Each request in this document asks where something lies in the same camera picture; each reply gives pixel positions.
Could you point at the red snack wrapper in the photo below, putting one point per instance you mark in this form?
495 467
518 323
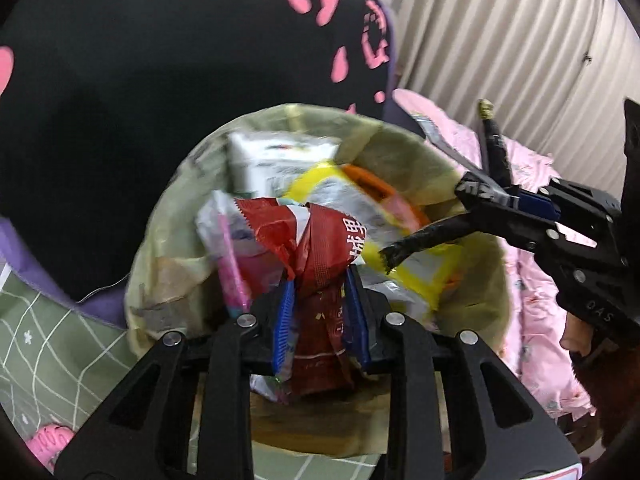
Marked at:
316 245

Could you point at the green grid tablecloth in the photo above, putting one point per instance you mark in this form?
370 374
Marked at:
57 366

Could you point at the right hand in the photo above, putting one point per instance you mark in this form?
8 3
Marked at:
579 338

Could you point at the white striped curtain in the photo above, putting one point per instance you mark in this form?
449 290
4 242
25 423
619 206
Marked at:
557 71

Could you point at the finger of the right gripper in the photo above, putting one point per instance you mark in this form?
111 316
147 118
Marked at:
494 211
537 205

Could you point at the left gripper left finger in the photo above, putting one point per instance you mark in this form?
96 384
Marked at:
272 349

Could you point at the blue white snack wrapper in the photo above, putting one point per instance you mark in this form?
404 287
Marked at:
245 268

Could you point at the pink floral bedsheet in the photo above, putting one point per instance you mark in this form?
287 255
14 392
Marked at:
531 346

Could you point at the yellow lined trash bin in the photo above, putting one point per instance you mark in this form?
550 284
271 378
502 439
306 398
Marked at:
335 410

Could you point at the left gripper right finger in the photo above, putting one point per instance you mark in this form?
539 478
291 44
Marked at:
364 312

